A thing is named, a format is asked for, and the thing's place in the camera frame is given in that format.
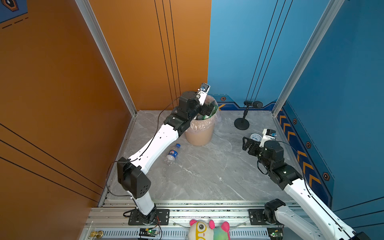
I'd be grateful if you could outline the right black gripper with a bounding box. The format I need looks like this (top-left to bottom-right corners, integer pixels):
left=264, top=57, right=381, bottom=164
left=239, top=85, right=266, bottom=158
left=242, top=136, right=273, bottom=173

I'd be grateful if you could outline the green sprite bottle yellow cap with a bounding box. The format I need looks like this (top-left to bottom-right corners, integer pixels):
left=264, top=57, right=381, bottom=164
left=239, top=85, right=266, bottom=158
left=201, top=105, right=218, bottom=120

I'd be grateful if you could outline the small pepsi bottle blue cap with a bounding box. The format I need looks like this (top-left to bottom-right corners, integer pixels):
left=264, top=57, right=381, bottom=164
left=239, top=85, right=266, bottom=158
left=165, top=143, right=181, bottom=166

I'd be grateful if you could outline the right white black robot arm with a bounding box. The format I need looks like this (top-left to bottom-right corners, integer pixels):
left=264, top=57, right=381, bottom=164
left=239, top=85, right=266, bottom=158
left=243, top=137, right=369, bottom=240

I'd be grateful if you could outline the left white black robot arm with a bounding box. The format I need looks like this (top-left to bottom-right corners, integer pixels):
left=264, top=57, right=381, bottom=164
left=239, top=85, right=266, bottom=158
left=117, top=87, right=214, bottom=224

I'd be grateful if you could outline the pink plastic bin liner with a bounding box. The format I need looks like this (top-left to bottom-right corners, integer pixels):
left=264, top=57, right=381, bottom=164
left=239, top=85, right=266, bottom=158
left=186, top=95, right=221, bottom=134

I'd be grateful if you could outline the beige bin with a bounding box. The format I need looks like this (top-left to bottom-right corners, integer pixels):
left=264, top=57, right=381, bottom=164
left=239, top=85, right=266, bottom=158
left=185, top=118, right=216, bottom=146

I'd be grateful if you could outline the white alarm clock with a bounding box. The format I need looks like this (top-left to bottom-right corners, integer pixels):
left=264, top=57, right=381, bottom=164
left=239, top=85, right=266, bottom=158
left=251, top=134, right=262, bottom=142

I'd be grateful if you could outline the black microphone on stand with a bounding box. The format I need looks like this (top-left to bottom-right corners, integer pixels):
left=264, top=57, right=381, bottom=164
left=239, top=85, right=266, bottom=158
left=234, top=100, right=264, bottom=131

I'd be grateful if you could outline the right green circuit board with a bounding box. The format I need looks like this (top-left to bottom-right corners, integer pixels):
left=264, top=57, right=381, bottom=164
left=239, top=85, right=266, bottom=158
left=267, top=228, right=284, bottom=240

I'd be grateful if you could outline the green circuit board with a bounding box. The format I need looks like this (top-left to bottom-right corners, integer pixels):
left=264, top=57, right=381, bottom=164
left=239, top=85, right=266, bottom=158
left=267, top=228, right=284, bottom=240
left=139, top=228, right=161, bottom=239

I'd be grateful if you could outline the plush toy colourful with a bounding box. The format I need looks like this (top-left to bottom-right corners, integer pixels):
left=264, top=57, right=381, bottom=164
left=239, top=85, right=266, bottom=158
left=187, top=220, right=231, bottom=240

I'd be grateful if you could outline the left green circuit board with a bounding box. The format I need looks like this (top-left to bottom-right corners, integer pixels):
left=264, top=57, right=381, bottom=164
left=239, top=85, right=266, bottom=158
left=139, top=228, right=161, bottom=239

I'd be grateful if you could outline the brass knob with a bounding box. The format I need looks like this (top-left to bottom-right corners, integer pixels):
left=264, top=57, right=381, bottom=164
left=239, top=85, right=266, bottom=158
left=88, top=231, right=104, bottom=239

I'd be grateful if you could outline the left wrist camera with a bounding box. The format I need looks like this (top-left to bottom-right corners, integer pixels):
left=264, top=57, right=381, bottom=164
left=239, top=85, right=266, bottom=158
left=196, top=83, right=211, bottom=106

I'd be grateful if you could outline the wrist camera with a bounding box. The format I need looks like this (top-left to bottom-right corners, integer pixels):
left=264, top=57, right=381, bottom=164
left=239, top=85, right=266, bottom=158
left=260, top=129, right=276, bottom=148
left=196, top=83, right=211, bottom=106

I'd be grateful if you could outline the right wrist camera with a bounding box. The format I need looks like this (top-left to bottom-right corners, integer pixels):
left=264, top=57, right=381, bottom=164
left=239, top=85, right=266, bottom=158
left=260, top=129, right=276, bottom=148

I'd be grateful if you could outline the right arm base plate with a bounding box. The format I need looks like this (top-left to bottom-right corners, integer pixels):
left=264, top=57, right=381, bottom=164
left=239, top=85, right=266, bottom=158
left=248, top=209, right=283, bottom=226

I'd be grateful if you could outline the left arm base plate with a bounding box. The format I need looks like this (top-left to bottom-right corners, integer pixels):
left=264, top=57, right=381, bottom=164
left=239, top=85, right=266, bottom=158
left=128, top=209, right=170, bottom=226

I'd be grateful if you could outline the aluminium rail frame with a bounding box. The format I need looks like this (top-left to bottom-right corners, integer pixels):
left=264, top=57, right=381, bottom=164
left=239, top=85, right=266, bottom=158
left=79, top=201, right=311, bottom=240

